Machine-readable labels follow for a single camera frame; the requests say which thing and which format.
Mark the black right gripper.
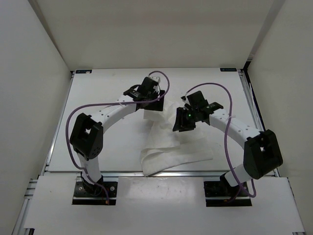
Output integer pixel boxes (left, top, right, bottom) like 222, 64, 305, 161
172, 107, 199, 132

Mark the white pleated skirt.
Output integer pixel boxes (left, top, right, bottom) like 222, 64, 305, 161
140, 101, 218, 176

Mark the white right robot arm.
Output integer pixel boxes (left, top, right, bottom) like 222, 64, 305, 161
173, 91, 283, 196

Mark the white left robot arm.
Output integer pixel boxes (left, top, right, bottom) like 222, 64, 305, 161
69, 76, 165, 196

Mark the white front cover board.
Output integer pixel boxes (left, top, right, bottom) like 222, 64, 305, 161
24, 175, 304, 235

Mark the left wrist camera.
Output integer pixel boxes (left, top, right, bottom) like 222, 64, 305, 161
149, 76, 161, 86

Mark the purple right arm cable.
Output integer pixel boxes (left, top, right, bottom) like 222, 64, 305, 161
185, 83, 257, 198

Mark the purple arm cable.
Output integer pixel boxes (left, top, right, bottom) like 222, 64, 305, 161
185, 83, 257, 198
66, 70, 171, 182

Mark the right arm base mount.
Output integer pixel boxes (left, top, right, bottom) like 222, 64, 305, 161
203, 177, 252, 208

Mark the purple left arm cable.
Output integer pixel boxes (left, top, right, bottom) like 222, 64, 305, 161
66, 70, 171, 182

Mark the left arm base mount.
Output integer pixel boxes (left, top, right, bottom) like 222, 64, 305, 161
72, 177, 118, 206

